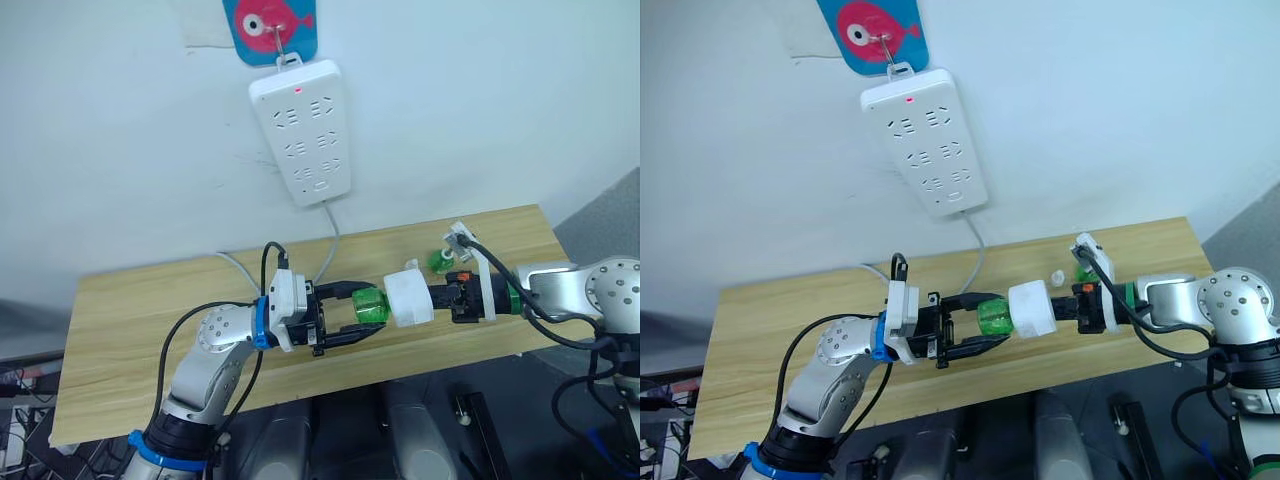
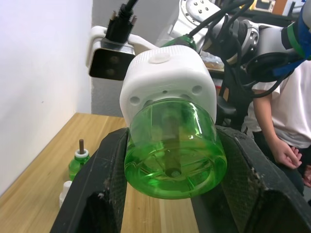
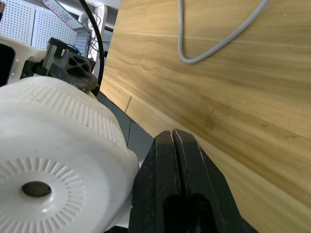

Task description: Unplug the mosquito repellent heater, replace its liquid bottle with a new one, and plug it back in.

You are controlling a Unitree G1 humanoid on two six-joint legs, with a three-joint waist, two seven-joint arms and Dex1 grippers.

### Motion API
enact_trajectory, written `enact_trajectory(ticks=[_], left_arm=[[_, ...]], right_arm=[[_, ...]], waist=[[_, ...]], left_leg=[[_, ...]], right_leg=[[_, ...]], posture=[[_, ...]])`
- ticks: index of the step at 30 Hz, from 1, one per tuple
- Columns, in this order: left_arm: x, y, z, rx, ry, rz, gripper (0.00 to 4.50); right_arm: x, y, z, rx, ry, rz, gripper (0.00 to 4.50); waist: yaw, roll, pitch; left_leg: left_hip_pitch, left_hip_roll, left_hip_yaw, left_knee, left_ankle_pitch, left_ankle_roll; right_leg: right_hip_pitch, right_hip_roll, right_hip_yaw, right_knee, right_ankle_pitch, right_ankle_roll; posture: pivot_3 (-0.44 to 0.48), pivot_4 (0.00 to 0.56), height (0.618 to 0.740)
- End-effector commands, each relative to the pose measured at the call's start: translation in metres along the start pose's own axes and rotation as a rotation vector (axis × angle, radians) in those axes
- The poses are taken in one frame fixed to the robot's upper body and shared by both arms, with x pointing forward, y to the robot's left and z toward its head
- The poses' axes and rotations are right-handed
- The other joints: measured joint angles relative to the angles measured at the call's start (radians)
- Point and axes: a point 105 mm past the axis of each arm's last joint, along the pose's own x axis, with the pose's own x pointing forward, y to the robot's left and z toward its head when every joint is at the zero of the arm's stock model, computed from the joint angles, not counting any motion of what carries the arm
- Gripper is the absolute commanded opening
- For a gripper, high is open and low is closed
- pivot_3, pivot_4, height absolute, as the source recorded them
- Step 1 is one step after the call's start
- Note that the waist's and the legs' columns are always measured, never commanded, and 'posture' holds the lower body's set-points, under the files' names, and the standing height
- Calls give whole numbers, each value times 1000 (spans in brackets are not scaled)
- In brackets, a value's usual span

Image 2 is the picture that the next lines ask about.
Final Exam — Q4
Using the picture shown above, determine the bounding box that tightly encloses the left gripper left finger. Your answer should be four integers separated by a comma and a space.
50, 127, 129, 233

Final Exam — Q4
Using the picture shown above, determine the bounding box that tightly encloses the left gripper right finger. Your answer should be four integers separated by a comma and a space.
191, 125, 311, 233

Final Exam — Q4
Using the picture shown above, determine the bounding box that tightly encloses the green repellent liquid bottle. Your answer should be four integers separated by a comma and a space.
68, 138, 92, 182
123, 98, 228, 200

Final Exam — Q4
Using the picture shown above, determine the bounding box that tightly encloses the white mosquito repellent heater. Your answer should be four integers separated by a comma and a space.
119, 45, 217, 127

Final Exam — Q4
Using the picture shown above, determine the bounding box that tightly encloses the white bottle cap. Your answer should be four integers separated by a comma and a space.
58, 180, 73, 210

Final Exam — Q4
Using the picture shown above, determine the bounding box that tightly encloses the bare person hand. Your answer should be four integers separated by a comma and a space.
302, 164, 311, 188
275, 143, 304, 170

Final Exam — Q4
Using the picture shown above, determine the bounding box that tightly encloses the person in white t-shirt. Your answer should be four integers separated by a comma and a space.
242, 57, 311, 198

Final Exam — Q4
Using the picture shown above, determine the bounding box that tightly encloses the clear bag of brown items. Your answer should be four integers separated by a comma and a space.
201, 51, 225, 71

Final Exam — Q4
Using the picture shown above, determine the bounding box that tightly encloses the green right wrist band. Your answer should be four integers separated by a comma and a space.
159, 34, 197, 49

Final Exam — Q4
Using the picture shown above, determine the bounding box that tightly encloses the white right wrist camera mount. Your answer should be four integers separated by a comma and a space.
86, 25, 156, 81

